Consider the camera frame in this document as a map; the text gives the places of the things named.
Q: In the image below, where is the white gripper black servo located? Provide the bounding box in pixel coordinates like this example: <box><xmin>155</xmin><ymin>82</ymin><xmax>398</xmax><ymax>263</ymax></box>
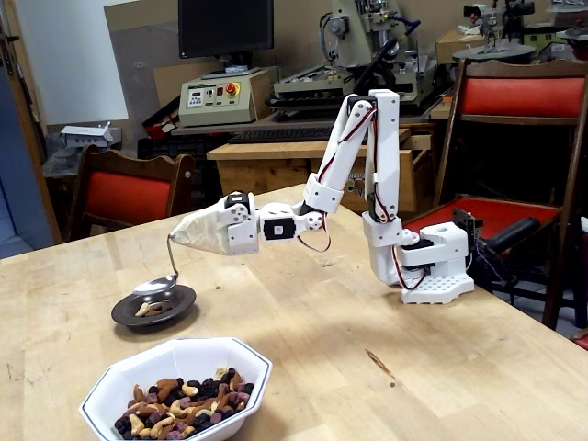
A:
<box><xmin>167</xmin><ymin>191</ymin><xmax>262</xmax><ymax>257</ymax></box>

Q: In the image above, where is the bent metal spoon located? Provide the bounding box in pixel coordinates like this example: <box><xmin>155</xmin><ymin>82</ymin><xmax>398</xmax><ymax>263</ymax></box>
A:
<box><xmin>132</xmin><ymin>232</ymin><xmax>180</xmax><ymax>298</ymax></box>

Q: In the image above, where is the scooped nuts portion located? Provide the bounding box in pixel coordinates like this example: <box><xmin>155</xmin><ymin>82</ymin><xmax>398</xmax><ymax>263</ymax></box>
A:
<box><xmin>133</xmin><ymin>301</ymin><xmax>164</xmax><ymax>318</ymax></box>

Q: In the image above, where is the wooden workbench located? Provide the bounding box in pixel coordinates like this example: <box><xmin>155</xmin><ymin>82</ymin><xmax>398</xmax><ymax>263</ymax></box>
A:
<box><xmin>206</xmin><ymin>127</ymin><xmax>435</xmax><ymax>215</ymax></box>

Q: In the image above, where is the dark metal dish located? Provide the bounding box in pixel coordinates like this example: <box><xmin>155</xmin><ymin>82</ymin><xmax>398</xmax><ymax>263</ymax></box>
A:
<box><xmin>110</xmin><ymin>284</ymin><xmax>198</xmax><ymax>328</ymax></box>

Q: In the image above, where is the black plastic crate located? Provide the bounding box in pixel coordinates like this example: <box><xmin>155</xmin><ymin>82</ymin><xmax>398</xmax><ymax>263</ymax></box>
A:
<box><xmin>136</xmin><ymin>134</ymin><xmax>231</xmax><ymax>163</ymax></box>

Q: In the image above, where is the black keyboard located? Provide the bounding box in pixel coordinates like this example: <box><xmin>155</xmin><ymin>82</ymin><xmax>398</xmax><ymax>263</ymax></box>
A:
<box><xmin>228</xmin><ymin>126</ymin><xmax>337</xmax><ymax>145</ymax></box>

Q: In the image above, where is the black red case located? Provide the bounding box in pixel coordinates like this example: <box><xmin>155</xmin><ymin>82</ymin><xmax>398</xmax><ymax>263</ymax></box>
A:
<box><xmin>141</xmin><ymin>98</ymin><xmax>181</xmax><ymax>140</ymax></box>

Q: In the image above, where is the beige control box red button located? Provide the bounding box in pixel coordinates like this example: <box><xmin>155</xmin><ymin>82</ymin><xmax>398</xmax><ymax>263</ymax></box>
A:
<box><xmin>177</xmin><ymin>66</ymin><xmax>279</xmax><ymax>129</ymax></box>

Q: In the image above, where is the white octagonal bowl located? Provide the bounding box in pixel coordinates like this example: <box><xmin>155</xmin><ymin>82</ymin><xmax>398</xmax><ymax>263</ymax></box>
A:
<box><xmin>78</xmin><ymin>337</ymin><xmax>273</xmax><ymax>441</ymax></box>

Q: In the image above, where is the brown cardboard sheet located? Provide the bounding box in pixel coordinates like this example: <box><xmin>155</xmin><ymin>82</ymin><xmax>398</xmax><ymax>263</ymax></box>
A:
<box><xmin>104</xmin><ymin>4</ymin><xmax>183</xmax><ymax>153</ymax></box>

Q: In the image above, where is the small white plastic device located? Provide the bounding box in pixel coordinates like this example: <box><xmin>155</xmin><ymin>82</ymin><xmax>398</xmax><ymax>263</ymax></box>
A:
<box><xmin>59</xmin><ymin>121</ymin><xmax>123</xmax><ymax>149</ymax></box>

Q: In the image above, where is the clear plastic bag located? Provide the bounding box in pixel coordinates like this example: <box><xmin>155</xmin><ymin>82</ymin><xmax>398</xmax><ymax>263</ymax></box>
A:
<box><xmin>43</xmin><ymin>146</ymin><xmax>86</xmax><ymax>180</ymax></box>

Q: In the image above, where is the mixed nuts and raisins pile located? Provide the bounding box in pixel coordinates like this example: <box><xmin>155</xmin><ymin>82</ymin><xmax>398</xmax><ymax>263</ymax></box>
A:
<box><xmin>113</xmin><ymin>366</ymin><xmax>256</xmax><ymax>441</ymax></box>

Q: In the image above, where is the black computer monitor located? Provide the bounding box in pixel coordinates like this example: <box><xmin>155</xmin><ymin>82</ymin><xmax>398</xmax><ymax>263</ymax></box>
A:
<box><xmin>177</xmin><ymin>0</ymin><xmax>276</xmax><ymax>79</ymax></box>

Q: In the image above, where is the white board panel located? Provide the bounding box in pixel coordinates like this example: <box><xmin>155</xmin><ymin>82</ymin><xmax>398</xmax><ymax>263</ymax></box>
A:
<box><xmin>16</xmin><ymin>0</ymin><xmax>130</xmax><ymax>126</ymax></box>

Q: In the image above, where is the beige milling machine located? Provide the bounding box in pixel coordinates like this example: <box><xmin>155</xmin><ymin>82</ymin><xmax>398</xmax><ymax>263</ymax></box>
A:
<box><xmin>268</xmin><ymin>0</ymin><xmax>437</xmax><ymax>114</ymax></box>

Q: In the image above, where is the robot controller circuit board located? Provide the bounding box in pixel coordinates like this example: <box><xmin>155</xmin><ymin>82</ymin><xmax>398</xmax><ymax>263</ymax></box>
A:
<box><xmin>452</xmin><ymin>207</ymin><xmax>484</xmax><ymax>240</ymax></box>

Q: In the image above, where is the brown cardboard box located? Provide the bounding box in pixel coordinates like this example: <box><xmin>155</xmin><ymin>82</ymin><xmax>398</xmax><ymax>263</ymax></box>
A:
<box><xmin>435</xmin><ymin>28</ymin><xmax>488</xmax><ymax>65</ymax></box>

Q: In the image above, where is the wooden folding chair red cushion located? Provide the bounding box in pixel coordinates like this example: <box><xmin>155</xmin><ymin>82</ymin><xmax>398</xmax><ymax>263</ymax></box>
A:
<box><xmin>406</xmin><ymin>57</ymin><xmax>588</xmax><ymax>332</ymax></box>

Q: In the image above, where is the black round base machine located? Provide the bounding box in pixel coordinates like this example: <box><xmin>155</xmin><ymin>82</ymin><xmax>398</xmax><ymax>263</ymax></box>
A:
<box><xmin>452</xmin><ymin>2</ymin><xmax>538</xmax><ymax>65</ymax></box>

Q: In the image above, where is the green box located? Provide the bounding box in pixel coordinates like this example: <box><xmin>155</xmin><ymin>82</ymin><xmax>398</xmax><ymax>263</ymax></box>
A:
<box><xmin>523</xmin><ymin>25</ymin><xmax>573</xmax><ymax>47</ymax></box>

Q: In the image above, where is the red white wrist cable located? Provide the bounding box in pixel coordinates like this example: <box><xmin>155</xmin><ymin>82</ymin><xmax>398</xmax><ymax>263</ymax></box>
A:
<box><xmin>297</xmin><ymin>212</ymin><xmax>333</xmax><ymax>254</ymax></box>

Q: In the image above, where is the dark door handle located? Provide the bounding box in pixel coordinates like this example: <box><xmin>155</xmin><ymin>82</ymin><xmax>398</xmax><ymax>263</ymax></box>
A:
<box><xmin>0</xmin><ymin>31</ymin><xmax>20</xmax><ymax>77</ymax></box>

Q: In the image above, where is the black cylindrical handle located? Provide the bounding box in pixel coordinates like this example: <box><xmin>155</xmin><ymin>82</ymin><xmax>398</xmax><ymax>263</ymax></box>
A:
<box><xmin>486</xmin><ymin>217</ymin><xmax>542</xmax><ymax>254</ymax></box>

